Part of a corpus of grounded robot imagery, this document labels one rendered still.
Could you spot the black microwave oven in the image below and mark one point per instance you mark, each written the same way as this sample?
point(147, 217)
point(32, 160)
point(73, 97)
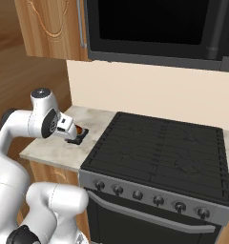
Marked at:
point(151, 28)

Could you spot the dark round stove knob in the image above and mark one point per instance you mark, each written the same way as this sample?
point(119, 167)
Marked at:
point(137, 194)
point(99, 184)
point(203, 213)
point(118, 190)
point(180, 207)
point(158, 200)

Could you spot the black and grey stove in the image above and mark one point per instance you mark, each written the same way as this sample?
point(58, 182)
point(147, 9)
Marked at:
point(157, 152)

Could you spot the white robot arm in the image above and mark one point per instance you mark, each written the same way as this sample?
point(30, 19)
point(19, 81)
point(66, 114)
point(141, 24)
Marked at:
point(11, 190)

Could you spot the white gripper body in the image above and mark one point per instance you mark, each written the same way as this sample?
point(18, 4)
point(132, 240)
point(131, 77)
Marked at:
point(68, 131)

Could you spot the carved wooden cupboard door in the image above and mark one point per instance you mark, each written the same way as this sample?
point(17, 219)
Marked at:
point(49, 28)

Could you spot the small brown object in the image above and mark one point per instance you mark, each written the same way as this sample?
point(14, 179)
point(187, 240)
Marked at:
point(79, 129)

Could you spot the black oven door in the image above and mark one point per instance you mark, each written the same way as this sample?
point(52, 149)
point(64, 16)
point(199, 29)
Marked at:
point(126, 225)

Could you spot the dark grey digital scale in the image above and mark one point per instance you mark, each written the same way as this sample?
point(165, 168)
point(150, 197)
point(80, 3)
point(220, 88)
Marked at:
point(79, 138)

